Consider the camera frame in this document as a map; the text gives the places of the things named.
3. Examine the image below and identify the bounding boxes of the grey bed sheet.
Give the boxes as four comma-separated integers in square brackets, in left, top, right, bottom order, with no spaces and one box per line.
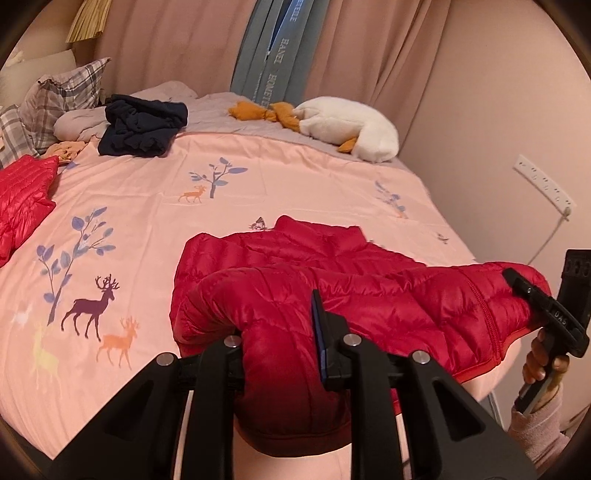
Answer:
[129,80,416,171]

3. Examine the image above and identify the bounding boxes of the white goose plush toy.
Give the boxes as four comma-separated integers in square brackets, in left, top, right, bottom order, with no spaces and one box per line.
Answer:
[228,96,400,163]

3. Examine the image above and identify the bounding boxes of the pink curtain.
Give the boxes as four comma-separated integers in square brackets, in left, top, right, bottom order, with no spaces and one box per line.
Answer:
[295,0,451,158]
[88,0,257,100]

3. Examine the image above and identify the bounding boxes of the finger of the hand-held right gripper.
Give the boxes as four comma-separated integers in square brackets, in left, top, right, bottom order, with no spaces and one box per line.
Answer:
[502,268,555,319]

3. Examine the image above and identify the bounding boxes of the white cable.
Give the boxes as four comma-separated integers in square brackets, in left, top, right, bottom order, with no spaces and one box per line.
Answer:
[526,208,572,266]

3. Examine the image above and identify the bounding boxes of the yellow fringe hanging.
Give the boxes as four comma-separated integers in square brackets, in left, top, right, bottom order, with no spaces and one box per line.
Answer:
[67,0,112,44]

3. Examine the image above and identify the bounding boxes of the white wall socket strip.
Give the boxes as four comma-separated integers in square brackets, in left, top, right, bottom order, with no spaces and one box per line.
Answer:
[514,154,578,210]

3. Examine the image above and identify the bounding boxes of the navy blue garment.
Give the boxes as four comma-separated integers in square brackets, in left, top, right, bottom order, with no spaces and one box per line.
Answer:
[98,94,189,158]

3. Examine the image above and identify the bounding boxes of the plaid pillow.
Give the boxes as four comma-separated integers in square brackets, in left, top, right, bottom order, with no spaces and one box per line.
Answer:
[0,104,40,169]
[18,56,112,148]

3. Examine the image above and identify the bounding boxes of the person's right hand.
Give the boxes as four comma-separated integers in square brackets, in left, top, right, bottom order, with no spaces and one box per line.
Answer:
[522,331,571,394]

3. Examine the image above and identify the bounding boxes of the pink deer print duvet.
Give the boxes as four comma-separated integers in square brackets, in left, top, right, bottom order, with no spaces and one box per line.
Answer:
[0,131,481,462]

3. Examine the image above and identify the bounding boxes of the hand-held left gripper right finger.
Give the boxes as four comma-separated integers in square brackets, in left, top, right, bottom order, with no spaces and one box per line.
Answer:
[310,290,539,480]

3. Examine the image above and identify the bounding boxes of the coral red puffer jacket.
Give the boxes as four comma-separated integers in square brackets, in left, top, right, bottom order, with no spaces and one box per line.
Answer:
[0,154,60,268]

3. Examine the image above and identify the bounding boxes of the beige headboard cushion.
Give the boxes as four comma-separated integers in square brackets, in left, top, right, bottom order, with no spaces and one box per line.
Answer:
[0,48,77,95]

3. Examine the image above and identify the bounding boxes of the mauve bundled cloth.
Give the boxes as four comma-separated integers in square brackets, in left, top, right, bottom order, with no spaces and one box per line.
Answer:
[53,108,112,144]

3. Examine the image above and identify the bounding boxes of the small peach doll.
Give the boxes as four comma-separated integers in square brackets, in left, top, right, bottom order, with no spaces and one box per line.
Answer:
[46,141,88,164]

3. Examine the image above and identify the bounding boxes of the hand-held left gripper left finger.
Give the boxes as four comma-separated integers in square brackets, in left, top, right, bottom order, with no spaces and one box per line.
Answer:
[46,335,250,480]

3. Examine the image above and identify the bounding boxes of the dark red puffer jacket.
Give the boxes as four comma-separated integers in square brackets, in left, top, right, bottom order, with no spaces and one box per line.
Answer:
[170,215,552,457]

